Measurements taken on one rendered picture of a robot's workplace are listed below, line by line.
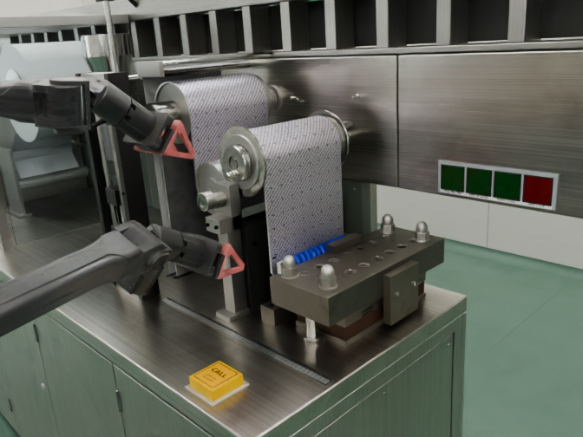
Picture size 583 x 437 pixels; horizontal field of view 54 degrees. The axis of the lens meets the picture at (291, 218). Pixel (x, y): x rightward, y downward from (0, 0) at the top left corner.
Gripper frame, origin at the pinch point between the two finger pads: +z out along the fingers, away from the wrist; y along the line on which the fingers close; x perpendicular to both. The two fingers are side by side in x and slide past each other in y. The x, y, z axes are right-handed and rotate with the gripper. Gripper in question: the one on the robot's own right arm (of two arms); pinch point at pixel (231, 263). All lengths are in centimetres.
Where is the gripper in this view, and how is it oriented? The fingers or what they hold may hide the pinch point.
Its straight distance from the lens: 113.4
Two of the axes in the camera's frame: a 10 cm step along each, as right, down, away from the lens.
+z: 6.4, 2.7, 7.2
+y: 7.1, 1.6, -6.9
